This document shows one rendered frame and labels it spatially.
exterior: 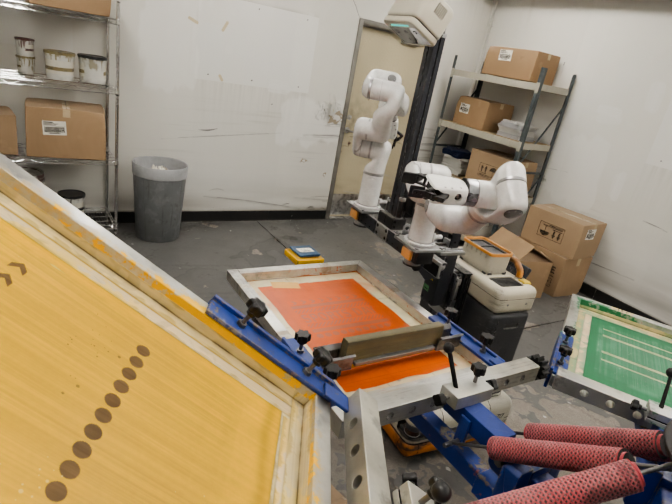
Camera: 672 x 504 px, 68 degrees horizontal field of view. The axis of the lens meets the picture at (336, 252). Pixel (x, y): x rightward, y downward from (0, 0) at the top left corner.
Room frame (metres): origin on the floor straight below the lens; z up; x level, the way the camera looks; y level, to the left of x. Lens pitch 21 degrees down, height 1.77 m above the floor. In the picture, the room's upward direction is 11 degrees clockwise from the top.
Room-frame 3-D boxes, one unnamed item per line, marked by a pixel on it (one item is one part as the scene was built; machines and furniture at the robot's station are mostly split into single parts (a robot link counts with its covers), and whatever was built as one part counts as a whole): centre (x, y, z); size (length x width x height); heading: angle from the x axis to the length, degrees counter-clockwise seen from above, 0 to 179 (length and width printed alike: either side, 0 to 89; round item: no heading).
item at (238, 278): (1.46, -0.09, 0.97); 0.79 x 0.58 x 0.04; 35
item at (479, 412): (1.00, -0.41, 1.02); 0.17 x 0.06 x 0.05; 35
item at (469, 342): (1.42, -0.46, 0.98); 0.30 x 0.05 x 0.07; 35
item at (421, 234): (1.89, -0.33, 1.21); 0.16 x 0.13 x 0.15; 119
